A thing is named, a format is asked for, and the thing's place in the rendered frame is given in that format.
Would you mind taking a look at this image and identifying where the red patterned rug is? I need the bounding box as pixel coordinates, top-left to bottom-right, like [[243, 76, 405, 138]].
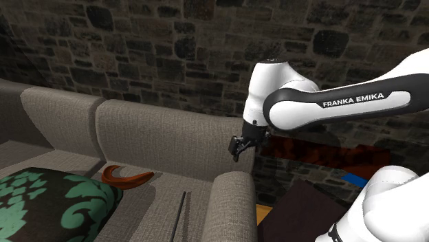
[[257, 135, 392, 181]]

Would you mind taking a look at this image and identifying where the grey fabric sofa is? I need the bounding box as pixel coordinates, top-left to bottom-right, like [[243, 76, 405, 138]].
[[0, 78, 259, 242]]

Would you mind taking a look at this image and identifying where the thin black stick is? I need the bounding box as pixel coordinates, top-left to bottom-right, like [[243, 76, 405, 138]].
[[168, 191, 187, 242]]

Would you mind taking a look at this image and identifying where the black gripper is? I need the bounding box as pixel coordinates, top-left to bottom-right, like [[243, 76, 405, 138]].
[[228, 120, 272, 163]]

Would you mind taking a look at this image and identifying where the dark robot stand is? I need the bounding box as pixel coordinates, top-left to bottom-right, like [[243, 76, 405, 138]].
[[256, 179, 349, 242]]

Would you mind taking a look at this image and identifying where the green and black patterned cushion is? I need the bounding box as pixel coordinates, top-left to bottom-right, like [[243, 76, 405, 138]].
[[0, 167, 124, 242]]

